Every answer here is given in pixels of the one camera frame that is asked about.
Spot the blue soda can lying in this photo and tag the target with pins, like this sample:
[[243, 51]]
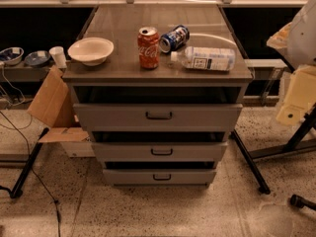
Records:
[[174, 39]]

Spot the blue patterned bowl left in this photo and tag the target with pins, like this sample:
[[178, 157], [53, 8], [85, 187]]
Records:
[[12, 55]]

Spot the grey top drawer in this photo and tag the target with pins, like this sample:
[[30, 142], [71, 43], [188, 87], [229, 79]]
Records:
[[158, 117]]

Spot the grey drawer cabinet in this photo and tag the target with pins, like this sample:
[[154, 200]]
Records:
[[121, 80]]

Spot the clear plastic water bottle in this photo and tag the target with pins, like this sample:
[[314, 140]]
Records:
[[205, 58]]

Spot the red cola can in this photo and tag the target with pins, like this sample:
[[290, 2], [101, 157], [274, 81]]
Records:
[[148, 49]]

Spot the grey bottom drawer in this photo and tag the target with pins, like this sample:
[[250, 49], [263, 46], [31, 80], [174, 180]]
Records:
[[158, 177]]

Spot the black stand leg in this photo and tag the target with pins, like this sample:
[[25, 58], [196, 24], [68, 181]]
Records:
[[263, 187], [16, 192]]

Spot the black stand leg right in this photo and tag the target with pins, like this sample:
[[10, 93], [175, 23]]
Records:
[[263, 187]]

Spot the blue patterned bowl right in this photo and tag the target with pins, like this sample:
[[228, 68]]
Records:
[[38, 58]]

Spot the black stand leg left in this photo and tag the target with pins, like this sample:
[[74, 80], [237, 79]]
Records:
[[16, 192]]

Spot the blue patterned bowl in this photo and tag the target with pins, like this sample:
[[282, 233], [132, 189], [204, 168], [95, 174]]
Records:
[[38, 58], [12, 55]]

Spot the brown cardboard box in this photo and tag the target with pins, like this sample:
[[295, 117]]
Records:
[[52, 106]]

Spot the grey middle drawer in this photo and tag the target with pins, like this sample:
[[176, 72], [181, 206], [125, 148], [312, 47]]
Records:
[[159, 151]]

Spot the white bowl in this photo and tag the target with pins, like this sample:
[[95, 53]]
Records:
[[91, 51]]

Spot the grey drawer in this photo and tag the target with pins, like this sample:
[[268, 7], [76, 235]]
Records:
[[158, 117], [158, 177], [159, 151]]

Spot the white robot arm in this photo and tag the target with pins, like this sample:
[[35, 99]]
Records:
[[296, 42]]

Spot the white paper cup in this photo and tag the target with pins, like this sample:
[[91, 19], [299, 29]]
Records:
[[57, 54]]

